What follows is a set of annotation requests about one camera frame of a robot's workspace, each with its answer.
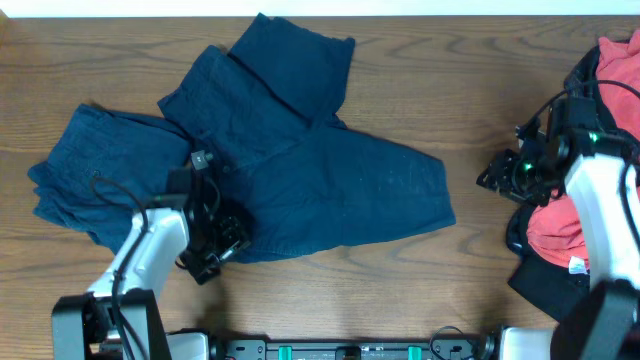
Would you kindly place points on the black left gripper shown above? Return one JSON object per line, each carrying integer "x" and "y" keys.
{"x": 234, "y": 237}

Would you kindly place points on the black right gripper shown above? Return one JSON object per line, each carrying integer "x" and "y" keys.
{"x": 500, "y": 173}

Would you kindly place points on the dark navy shorts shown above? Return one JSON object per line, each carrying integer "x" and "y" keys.
{"x": 266, "y": 110}

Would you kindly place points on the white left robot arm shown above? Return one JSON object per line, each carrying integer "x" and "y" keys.
{"x": 118, "y": 316}

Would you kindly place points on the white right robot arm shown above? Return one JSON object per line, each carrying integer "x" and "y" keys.
{"x": 596, "y": 171}

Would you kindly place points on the red t-shirt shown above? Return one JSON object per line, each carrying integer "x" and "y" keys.
{"x": 554, "y": 232}

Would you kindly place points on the black patterned garment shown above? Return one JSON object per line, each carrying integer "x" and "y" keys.
{"x": 584, "y": 71}

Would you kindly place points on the folded blue shorts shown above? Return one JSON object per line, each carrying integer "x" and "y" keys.
{"x": 104, "y": 162}

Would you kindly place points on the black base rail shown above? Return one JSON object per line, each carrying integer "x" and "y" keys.
{"x": 447, "y": 343}

